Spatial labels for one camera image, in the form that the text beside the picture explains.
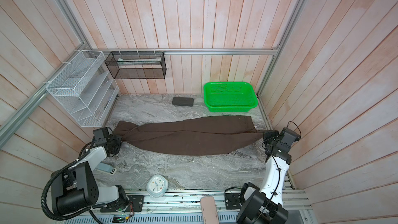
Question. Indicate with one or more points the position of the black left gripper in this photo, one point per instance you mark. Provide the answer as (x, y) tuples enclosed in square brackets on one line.
[(118, 138)]

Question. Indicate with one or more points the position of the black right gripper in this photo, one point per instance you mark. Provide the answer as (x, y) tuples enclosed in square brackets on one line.
[(269, 134)]

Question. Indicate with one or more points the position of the brown trousers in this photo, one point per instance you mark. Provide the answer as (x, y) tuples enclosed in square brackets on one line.
[(215, 135)]

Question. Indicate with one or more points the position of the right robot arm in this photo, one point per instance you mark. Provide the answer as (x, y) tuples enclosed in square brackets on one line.
[(264, 205)]

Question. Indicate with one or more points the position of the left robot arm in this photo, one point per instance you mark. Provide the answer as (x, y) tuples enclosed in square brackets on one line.
[(73, 189)]

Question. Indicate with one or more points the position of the green plastic basket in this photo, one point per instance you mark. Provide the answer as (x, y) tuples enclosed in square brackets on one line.
[(234, 97)]

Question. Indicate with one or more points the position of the white alarm clock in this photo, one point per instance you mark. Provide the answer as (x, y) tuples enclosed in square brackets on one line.
[(157, 186)]

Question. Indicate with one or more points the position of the dark grey rectangular case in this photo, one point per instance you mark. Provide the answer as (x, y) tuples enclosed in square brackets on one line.
[(183, 101)]

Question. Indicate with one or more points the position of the pink flat device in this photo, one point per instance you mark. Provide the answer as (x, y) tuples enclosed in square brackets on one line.
[(209, 210)]

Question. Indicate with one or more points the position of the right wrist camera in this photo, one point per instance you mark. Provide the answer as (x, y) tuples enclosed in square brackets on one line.
[(288, 137)]

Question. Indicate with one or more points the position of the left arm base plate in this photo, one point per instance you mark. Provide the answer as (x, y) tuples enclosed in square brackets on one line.
[(134, 204)]

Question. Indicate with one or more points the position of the white wire mesh shelf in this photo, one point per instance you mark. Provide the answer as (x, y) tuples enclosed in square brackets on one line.
[(85, 90)]

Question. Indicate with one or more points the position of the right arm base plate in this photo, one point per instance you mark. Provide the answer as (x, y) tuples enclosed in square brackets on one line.
[(233, 200)]

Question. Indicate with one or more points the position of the black wire mesh basket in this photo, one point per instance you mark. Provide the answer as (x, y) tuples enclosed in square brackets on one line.
[(136, 64)]

